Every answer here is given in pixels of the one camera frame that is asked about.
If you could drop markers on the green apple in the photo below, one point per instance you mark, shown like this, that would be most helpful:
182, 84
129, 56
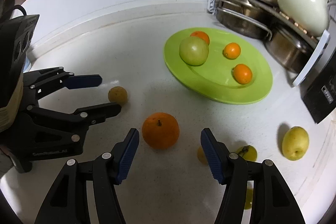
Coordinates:
193, 51

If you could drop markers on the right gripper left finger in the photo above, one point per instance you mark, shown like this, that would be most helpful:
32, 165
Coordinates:
66, 200

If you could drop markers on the orange with stem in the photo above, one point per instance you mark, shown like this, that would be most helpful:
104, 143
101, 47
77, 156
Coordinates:
160, 131

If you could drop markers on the green plastic plate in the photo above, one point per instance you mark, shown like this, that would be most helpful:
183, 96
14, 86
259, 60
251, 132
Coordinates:
214, 78

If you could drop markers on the steel pot under rack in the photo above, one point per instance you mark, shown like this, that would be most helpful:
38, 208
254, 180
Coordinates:
289, 50

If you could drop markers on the brown kiwi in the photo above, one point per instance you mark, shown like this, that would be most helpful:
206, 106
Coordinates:
118, 95
201, 156

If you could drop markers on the black knife block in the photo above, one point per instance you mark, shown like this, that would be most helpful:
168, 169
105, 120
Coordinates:
320, 95

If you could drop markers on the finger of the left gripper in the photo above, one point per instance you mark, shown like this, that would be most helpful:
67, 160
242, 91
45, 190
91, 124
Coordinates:
84, 113
44, 82

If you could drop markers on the large orange mandarin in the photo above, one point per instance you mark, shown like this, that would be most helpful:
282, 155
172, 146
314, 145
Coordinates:
202, 35

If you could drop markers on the yellow pear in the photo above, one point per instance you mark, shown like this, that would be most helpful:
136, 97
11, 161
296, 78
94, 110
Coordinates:
295, 143

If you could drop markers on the green tomato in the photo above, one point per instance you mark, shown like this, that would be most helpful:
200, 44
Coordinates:
249, 196
248, 152

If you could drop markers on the grey pot rack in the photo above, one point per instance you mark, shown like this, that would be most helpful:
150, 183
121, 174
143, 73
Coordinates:
279, 19

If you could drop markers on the small orange mandarin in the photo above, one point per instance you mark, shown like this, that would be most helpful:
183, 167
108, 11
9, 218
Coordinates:
242, 74

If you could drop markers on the person's left hand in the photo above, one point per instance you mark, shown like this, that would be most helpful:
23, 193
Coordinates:
6, 161

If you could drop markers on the steel pan under rack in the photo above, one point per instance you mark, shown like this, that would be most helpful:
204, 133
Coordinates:
244, 19

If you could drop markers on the small orange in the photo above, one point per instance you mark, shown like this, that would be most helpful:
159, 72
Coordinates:
231, 51

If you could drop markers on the white ceramic pot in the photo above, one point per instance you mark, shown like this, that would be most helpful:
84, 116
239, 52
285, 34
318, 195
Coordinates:
312, 15

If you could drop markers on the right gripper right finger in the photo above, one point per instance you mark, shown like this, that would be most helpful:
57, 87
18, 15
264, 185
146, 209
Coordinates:
273, 201

